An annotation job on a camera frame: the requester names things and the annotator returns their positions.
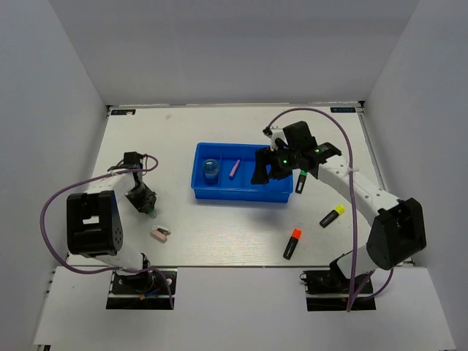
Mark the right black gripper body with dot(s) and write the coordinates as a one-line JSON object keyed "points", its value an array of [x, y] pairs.
{"points": [[284, 161]]}

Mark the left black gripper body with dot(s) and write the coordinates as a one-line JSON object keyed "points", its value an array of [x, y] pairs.
{"points": [[141, 196]]}

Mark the green cap black highlighter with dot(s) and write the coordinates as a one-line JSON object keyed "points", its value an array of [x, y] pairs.
{"points": [[301, 182]]}

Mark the pink correction pen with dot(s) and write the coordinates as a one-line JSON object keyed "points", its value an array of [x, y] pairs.
{"points": [[234, 169]]}

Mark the pink white stapler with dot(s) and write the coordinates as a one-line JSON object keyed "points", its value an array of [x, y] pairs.
{"points": [[160, 233]]}

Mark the yellow cap black highlighter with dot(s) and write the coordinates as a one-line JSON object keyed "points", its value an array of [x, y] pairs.
{"points": [[332, 216]]}

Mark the orange cap black highlighter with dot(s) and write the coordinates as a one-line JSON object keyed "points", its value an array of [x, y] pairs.
{"points": [[292, 243]]}

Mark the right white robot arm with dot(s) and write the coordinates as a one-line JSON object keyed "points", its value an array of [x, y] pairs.
{"points": [[397, 226]]}

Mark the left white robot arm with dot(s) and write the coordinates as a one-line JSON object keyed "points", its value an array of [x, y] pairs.
{"points": [[94, 228]]}

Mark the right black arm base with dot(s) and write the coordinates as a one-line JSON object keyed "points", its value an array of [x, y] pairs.
{"points": [[325, 293]]}

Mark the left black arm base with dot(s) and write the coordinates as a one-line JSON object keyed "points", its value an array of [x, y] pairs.
{"points": [[144, 291]]}

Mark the blue plastic divided tray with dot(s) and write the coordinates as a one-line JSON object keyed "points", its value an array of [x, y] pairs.
{"points": [[240, 187]]}

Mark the right corner label sticker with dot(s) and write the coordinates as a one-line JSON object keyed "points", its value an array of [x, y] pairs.
{"points": [[343, 109]]}

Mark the corner label sticker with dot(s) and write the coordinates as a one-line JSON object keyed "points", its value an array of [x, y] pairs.
{"points": [[343, 109], [123, 112]]}

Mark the left corner label sticker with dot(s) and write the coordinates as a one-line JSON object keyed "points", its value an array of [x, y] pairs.
{"points": [[123, 112]]}

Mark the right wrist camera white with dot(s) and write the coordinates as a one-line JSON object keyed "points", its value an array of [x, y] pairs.
{"points": [[276, 136]]}

